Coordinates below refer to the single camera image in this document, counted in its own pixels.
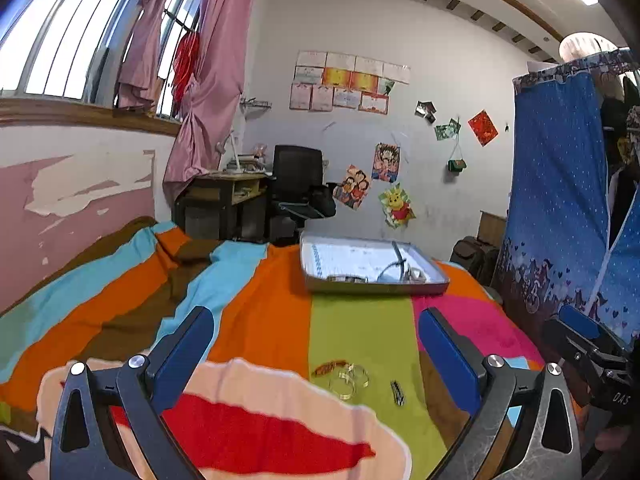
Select orange rubber band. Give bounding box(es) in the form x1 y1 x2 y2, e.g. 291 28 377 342
312 358 351 378

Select clear ring bracelets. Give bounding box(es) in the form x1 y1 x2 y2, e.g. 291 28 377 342
328 362 371 401

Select short pink curtain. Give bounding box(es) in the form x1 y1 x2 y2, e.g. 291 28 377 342
115 0 179 111

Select stack of books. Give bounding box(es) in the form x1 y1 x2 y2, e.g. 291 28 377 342
227 152 266 174

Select group of wall certificates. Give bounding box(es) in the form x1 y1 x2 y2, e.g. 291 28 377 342
288 49 412 116

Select black office chair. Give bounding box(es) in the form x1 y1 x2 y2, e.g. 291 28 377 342
268 144 337 247

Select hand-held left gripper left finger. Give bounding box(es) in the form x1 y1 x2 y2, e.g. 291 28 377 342
49 305 216 480

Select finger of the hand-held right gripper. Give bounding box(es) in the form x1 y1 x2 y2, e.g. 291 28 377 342
542 316 609 377
558 304 629 347

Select cartoon family wall poster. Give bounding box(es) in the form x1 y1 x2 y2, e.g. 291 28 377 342
332 163 372 211

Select dark hanging clothes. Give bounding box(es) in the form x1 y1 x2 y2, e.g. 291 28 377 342
597 69 640 247

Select red hanging ornament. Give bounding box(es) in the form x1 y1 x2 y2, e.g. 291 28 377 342
171 32 201 104

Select colourful patchwork blanket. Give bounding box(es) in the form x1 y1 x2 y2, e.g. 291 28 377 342
0 216 586 480

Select dark suitcase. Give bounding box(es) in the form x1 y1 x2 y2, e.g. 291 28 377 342
452 235 501 286

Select cartoon boy wall poster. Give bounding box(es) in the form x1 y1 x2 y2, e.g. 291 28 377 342
370 142 401 184

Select green wall photo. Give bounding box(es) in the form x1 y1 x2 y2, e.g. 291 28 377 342
433 117 462 141

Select wooden board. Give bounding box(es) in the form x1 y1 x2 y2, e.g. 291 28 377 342
477 209 509 249

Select metal window grille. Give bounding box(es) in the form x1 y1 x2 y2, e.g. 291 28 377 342
0 0 202 122

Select person's right hand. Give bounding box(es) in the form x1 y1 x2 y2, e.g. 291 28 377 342
595 422 640 457

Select pink round shade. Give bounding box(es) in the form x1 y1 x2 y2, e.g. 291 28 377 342
558 32 621 64

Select yellow bear wall poster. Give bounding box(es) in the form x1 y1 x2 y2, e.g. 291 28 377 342
378 184 417 230

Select grey tray box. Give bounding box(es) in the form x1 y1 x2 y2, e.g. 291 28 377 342
299 231 450 296

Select small green hanging bag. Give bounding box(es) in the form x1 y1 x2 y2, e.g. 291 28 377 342
446 132 469 174

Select long pink curtain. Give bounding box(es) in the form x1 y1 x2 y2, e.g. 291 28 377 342
162 0 264 204

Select red paper square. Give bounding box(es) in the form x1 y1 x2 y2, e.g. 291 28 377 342
467 108 500 147

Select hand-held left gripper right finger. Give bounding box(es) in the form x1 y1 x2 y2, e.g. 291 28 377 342
418 307 583 480

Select blue fabric wardrobe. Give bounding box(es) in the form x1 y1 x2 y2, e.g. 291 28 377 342
499 47 640 347

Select wooden desk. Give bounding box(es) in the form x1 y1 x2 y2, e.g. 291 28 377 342
172 169 274 244

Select white desk lamp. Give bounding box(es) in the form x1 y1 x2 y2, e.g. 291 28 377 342
214 129 246 174

